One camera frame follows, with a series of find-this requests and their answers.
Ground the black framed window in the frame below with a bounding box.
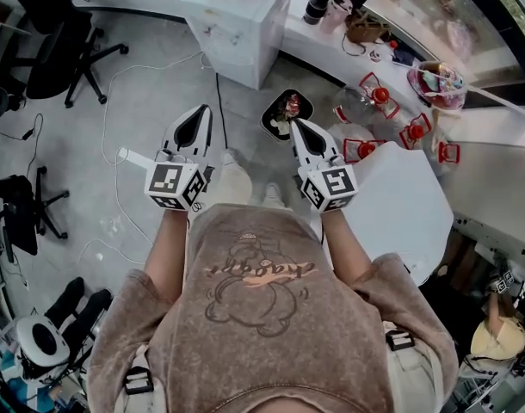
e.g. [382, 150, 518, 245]
[356, 0, 525, 102]

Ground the white octagonal table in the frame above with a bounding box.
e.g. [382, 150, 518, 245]
[322, 140, 455, 286]

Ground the white strap black buckle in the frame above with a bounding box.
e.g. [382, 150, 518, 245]
[385, 329, 415, 352]
[124, 366, 155, 396]

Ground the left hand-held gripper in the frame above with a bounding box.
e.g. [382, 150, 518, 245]
[145, 104, 215, 212]

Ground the white trash bin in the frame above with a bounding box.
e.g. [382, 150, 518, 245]
[260, 88, 314, 144]

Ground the person's right forearm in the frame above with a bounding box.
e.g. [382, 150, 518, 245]
[320, 208, 374, 287]

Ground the thin black power cable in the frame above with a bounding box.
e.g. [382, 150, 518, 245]
[0, 113, 45, 180]

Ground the white water dispenser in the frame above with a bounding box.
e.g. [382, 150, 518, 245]
[188, 0, 297, 90]

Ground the small red-capped bottle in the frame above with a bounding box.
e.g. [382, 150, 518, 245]
[368, 39, 399, 63]

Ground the black office chair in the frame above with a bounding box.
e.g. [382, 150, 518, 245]
[0, 165, 71, 267]
[6, 0, 130, 109]

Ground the white floor cable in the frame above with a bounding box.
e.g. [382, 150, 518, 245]
[77, 49, 213, 267]

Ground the pink tumbler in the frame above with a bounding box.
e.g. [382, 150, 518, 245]
[320, 0, 354, 34]

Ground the person's brown printed t-shirt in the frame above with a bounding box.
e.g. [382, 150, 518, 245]
[86, 203, 460, 413]

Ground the person's left shoe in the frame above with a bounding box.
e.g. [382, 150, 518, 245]
[220, 148, 243, 168]

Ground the black thermos tumbler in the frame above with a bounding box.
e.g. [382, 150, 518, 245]
[303, 0, 333, 26]

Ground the person's left forearm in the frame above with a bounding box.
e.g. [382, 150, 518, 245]
[144, 206, 191, 305]

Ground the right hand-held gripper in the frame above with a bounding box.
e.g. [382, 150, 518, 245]
[290, 119, 359, 213]

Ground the pile of clear empty jugs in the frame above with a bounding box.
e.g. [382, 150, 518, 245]
[330, 71, 461, 165]

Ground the white window pole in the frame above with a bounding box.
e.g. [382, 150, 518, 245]
[462, 83, 525, 112]

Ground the dark blue cloth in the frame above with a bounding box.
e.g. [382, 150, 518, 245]
[391, 47, 417, 66]

